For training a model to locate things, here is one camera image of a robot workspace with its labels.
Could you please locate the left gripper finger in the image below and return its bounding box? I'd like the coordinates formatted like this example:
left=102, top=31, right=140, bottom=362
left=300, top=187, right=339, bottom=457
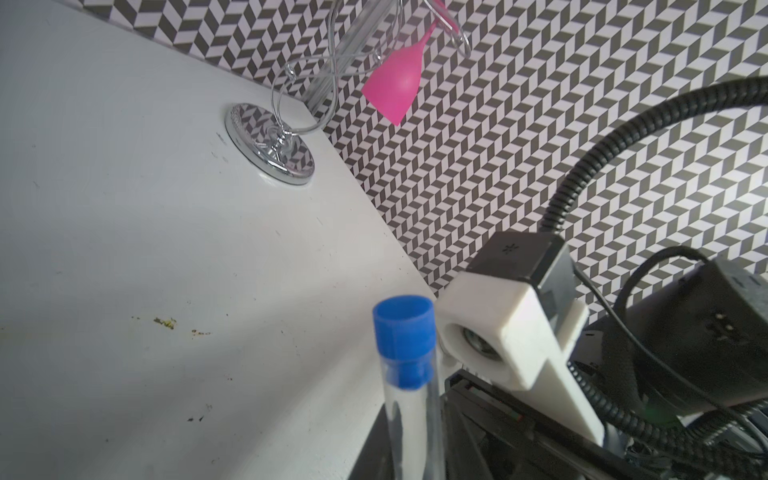
left=348, top=406, right=395, bottom=480

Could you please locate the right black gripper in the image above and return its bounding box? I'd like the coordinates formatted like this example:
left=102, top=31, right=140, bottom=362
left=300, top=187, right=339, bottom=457
left=444, top=370, right=658, bottom=479

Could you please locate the test tube blue cap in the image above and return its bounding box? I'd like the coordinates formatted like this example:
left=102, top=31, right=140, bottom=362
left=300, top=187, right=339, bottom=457
left=371, top=293, right=448, bottom=480

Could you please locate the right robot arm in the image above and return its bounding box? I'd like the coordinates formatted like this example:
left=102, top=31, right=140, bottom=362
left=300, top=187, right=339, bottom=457
left=435, top=255, right=767, bottom=479

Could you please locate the pink plastic wine glass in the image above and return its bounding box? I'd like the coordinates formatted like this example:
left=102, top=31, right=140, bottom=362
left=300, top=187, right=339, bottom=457
left=362, top=1, right=471, bottom=126

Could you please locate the chrome wire glass rack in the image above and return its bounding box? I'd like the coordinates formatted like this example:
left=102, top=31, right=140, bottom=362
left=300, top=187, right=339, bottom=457
left=224, top=0, right=475, bottom=187

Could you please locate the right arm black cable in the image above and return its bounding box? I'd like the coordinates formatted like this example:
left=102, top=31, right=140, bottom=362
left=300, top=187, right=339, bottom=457
left=537, top=76, right=768, bottom=480

